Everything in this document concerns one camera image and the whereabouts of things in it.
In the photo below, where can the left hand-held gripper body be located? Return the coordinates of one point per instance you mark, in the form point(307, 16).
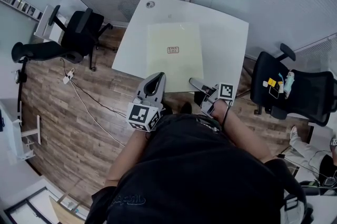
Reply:
point(143, 115)

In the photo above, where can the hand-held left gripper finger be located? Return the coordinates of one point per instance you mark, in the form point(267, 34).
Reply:
point(162, 86)
point(143, 81)

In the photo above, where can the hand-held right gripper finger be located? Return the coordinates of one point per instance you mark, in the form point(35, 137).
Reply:
point(198, 82)
point(203, 91)

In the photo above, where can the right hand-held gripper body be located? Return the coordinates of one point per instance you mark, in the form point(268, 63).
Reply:
point(226, 91)

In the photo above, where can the pale yellow item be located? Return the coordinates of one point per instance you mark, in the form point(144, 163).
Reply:
point(171, 35)

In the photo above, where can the person's left forearm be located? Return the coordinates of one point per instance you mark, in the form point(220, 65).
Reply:
point(126, 157)

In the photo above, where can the person's right forearm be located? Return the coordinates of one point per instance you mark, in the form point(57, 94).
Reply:
point(242, 133)

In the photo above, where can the teal and white item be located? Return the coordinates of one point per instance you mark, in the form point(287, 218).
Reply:
point(289, 82)

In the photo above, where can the person's black shoe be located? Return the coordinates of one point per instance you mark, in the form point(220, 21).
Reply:
point(187, 107)

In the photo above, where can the small white box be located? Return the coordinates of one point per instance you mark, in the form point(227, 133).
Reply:
point(265, 83)

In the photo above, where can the yellow packet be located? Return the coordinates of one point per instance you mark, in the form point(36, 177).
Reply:
point(272, 82)

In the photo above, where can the black phone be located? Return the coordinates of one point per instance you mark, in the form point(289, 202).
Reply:
point(274, 92)

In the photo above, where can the white table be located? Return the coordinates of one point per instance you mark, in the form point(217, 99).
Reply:
point(223, 41)

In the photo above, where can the white power strip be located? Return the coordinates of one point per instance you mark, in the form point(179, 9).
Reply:
point(68, 76)

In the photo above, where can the round table grommet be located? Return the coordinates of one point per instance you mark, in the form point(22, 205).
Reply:
point(150, 4)

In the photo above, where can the person's black shirt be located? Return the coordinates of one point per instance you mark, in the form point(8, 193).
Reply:
point(192, 178)

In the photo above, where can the black office chair with armrests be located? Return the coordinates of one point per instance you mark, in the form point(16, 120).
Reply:
point(79, 33)

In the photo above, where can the black mesh office chair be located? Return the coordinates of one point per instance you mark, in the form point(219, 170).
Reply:
point(310, 96)

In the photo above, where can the black chair with headrest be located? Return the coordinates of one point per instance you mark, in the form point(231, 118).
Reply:
point(39, 49)

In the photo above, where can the white cabinet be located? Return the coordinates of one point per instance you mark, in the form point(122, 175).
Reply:
point(47, 26)

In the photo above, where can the black floor stand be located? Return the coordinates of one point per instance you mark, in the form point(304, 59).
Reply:
point(22, 86)

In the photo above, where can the light wooden cabinet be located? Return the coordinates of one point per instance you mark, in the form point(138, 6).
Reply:
point(65, 211)

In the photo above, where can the white side desk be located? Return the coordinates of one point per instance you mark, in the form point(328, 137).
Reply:
point(13, 136)

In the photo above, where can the wall shelf with books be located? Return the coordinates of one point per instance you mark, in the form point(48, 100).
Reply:
point(18, 3)

